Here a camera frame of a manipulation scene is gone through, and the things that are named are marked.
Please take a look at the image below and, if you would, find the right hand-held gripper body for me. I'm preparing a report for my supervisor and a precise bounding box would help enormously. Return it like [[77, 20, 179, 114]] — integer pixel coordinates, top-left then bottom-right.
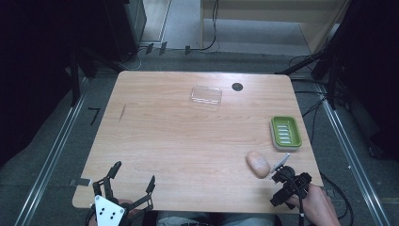
[[270, 165, 313, 210]]

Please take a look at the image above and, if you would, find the clear plastic container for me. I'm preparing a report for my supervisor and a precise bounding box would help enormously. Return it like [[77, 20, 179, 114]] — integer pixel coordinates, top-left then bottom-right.
[[190, 85, 224, 106]]

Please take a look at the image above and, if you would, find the grey tape strip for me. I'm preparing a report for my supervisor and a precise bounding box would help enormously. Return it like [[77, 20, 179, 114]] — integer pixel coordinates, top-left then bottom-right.
[[69, 177, 94, 188]]

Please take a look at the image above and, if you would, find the black tripod stand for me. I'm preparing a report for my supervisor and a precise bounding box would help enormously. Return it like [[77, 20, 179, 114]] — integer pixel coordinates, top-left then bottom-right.
[[275, 31, 349, 111]]

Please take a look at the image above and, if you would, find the metal floor rail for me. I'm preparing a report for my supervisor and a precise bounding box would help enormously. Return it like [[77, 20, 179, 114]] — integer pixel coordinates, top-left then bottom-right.
[[13, 78, 91, 226], [315, 82, 391, 226]]

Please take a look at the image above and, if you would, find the green soap dish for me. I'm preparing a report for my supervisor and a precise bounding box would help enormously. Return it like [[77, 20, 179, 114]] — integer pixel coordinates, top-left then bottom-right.
[[269, 115, 303, 153]]

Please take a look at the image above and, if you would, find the black floor tape mark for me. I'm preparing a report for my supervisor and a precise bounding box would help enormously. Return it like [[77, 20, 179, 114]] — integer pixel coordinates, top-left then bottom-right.
[[87, 106, 102, 126]]

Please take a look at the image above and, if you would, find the black floor cable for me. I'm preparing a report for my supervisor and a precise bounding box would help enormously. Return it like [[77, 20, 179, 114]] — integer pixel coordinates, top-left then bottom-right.
[[319, 171, 355, 226]]

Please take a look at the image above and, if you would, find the person's left hand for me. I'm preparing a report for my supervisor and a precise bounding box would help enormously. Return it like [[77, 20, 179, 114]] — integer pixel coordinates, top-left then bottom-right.
[[116, 198, 143, 220]]

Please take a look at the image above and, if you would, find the black metal stand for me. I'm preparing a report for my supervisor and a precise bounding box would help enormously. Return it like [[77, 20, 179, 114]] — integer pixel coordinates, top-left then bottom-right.
[[67, 46, 98, 107]]

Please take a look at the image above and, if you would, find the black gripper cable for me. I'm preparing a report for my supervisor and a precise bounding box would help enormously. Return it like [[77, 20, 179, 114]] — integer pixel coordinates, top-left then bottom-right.
[[279, 170, 307, 226]]

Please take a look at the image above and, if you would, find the black cabinet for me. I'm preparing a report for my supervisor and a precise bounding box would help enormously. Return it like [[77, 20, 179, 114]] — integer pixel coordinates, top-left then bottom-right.
[[102, 0, 148, 63]]

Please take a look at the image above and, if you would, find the person's right hand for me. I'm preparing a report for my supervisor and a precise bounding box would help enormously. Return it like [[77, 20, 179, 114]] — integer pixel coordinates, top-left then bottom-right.
[[285, 184, 343, 226]]

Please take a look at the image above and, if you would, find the light wooden furniture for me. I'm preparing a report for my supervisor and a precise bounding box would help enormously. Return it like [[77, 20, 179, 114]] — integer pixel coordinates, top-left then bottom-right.
[[199, 0, 352, 55]]

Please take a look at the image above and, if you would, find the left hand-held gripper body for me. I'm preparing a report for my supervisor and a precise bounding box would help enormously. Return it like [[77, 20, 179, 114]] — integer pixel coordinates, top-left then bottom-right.
[[88, 193, 140, 226]]

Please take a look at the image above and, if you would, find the black hanging cable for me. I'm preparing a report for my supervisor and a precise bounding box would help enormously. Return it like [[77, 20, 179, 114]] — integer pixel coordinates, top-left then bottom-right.
[[184, 0, 220, 57]]

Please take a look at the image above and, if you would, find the white floor cable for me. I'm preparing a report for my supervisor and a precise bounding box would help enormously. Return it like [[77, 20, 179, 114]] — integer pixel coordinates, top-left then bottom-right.
[[119, 46, 149, 72]]

